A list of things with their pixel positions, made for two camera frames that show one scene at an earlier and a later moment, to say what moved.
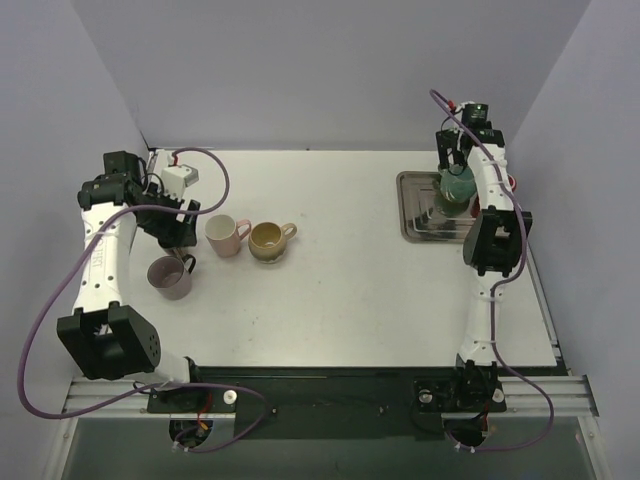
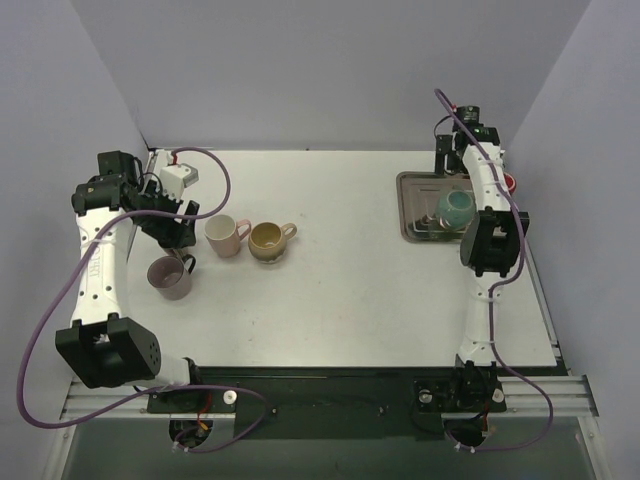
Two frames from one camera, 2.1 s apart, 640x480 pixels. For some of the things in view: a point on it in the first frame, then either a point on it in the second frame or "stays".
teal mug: x=457 y=182 -> x=456 y=210
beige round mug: x=266 y=240 stays
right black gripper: x=451 y=157 stays
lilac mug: x=171 y=276 stays
